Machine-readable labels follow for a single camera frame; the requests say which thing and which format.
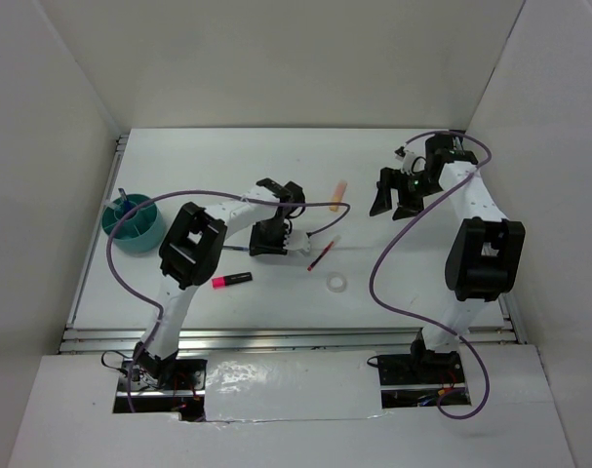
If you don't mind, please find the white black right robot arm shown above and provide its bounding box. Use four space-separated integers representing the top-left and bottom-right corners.
369 131 526 382

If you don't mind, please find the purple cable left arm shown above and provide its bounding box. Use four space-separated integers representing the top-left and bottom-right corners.
104 188 352 414

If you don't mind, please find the clear tape roll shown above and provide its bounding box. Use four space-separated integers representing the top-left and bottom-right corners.
326 272 348 293

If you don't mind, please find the pink black highlighter marker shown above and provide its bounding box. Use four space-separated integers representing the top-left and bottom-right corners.
212 272 253 289

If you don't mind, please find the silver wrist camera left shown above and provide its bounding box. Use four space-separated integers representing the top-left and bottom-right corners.
285 229 311 256

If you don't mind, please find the orange highlighter marker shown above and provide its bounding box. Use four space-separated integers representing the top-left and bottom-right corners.
329 179 347 212

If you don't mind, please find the teal round compartment organizer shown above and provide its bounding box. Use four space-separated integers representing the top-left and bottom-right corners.
100 198 166 255

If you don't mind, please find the clear capped pen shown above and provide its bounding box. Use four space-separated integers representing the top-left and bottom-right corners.
104 200 124 217

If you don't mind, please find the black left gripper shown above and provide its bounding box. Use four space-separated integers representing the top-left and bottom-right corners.
249 216 290 257

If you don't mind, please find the red gel pen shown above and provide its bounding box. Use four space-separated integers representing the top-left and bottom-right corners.
306 235 341 272

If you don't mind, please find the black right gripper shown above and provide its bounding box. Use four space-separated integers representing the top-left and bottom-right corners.
370 166 445 220

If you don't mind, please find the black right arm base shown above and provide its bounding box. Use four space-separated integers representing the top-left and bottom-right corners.
366 352 465 386

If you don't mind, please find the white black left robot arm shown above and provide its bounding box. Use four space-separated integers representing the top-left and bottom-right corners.
134 178 305 389

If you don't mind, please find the blue gel pen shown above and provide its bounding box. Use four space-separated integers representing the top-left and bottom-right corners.
118 187 133 214

